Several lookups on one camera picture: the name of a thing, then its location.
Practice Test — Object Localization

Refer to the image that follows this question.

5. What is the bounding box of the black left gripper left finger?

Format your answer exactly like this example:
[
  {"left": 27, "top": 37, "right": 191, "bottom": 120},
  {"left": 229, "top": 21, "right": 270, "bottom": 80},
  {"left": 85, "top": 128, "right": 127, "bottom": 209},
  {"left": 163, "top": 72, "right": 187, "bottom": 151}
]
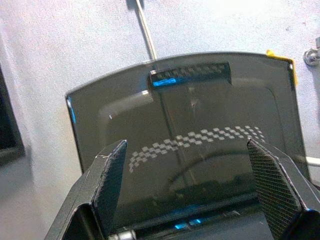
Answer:
[{"left": 44, "top": 139, "right": 129, "bottom": 240}]

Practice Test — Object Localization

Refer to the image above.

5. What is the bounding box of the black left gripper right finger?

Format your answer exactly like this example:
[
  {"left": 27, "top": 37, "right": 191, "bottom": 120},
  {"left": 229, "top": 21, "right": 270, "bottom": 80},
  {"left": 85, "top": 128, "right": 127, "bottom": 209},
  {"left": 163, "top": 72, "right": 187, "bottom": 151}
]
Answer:
[{"left": 246, "top": 138, "right": 320, "bottom": 240}]

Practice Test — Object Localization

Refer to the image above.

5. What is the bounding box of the dark tinted washer lid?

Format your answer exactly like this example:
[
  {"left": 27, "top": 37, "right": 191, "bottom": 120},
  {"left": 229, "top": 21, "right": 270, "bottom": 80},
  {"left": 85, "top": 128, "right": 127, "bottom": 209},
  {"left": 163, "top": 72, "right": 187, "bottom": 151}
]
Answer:
[{"left": 65, "top": 51, "right": 311, "bottom": 227}]

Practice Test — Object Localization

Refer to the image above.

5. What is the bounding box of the yellow plastic clip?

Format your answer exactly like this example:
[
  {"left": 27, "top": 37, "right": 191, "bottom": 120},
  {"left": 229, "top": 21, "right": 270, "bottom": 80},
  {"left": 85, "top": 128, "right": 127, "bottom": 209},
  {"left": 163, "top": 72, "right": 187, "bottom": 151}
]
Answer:
[{"left": 265, "top": 49, "right": 299, "bottom": 87}]

